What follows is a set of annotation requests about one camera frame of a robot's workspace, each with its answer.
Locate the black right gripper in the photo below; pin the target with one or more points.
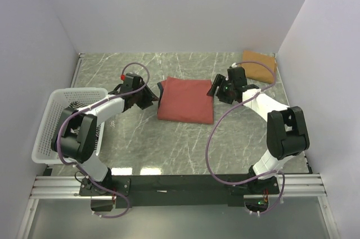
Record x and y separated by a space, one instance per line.
220 81

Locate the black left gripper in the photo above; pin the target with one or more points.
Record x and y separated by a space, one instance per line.
149 97

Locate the tan tank top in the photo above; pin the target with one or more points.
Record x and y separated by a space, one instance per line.
259 69

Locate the red printed tank top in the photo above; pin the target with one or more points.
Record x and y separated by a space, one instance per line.
185 101

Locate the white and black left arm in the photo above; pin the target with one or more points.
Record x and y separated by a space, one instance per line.
75 134

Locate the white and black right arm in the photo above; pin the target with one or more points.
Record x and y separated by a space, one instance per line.
286 136

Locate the white plastic laundry basket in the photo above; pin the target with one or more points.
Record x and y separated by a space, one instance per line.
57 102

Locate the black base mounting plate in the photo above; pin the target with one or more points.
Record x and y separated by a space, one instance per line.
178 190

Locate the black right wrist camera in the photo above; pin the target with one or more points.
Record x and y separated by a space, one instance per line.
237 76

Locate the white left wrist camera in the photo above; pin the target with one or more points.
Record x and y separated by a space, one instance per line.
131 79

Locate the aluminium rail frame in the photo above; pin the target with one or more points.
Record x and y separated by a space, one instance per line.
60 188

